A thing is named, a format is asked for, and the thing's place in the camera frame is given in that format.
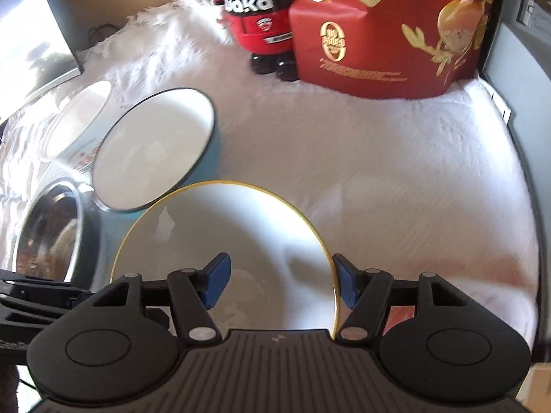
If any blue bowl with white inside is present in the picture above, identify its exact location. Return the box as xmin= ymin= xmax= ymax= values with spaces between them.
xmin=92 ymin=88 xmax=222 ymax=212

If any red panda toy figure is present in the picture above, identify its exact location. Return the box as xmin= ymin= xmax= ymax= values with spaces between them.
xmin=211 ymin=0 xmax=302 ymax=82

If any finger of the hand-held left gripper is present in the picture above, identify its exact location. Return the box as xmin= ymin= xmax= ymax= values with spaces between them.
xmin=0 ymin=269 xmax=93 ymax=326

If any stack of coloured plates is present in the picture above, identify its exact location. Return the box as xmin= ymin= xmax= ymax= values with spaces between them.
xmin=111 ymin=179 xmax=339 ymax=340

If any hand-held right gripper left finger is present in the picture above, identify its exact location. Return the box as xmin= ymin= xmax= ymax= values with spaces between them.
xmin=92 ymin=253 xmax=233 ymax=347

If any grey computer case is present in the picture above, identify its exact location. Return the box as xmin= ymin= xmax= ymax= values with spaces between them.
xmin=476 ymin=0 xmax=551 ymax=267

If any red snack bag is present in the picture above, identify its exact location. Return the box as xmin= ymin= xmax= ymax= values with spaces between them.
xmin=275 ymin=0 xmax=502 ymax=99

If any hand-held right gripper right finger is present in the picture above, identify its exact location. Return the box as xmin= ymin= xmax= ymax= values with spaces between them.
xmin=332 ymin=253 xmax=468 ymax=346

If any stainless steel dish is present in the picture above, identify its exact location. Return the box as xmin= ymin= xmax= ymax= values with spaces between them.
xmin=11 ymin=183 xmax=95 ymax=285

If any white textured blanket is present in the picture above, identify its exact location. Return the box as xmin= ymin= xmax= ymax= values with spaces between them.
xmin=0 ymin=0 xmax=541 ymax=345

